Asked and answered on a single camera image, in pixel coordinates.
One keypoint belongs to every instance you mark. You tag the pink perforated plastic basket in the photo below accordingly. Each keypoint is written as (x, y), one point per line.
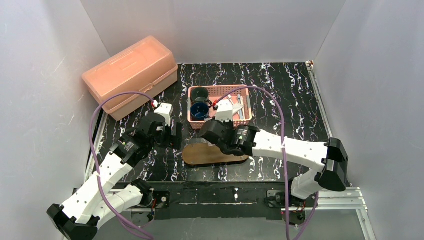
(217, 91)

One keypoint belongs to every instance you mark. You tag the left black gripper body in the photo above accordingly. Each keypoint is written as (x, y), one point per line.
(173, 134)

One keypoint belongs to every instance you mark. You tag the oval wooden tray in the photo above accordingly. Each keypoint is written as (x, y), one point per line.
(203, 154)

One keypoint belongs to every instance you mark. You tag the pink plastic storage box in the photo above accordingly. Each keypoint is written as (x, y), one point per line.
(142, 71)

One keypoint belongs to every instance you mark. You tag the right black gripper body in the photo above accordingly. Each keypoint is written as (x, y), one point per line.
(209, 133)

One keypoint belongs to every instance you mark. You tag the dark blue mug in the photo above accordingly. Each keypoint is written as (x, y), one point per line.
(199, 111)

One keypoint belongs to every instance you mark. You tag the grey toothbrush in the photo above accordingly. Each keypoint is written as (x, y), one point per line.
(230, 99)
(241, 101)

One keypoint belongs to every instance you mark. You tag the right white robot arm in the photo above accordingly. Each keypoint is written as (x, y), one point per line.
(327, 161)

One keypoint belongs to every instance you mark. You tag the white toothpaste tube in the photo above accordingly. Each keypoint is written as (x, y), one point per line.
(236, 108)

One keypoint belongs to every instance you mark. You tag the dark green mug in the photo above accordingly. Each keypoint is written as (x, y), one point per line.
(200, 95)

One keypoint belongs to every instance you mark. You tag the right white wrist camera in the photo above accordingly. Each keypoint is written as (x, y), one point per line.
(224, 112)

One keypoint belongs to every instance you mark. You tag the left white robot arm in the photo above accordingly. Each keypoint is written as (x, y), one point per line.
(81, 216)

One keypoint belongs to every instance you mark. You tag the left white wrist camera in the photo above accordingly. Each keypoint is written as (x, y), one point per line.
(165, 110)

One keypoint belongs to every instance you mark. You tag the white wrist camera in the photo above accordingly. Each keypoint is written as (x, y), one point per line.
(165, 110)
(224, 112)

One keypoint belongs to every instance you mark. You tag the aluminium frame rail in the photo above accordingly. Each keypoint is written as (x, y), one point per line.
(352, 198)

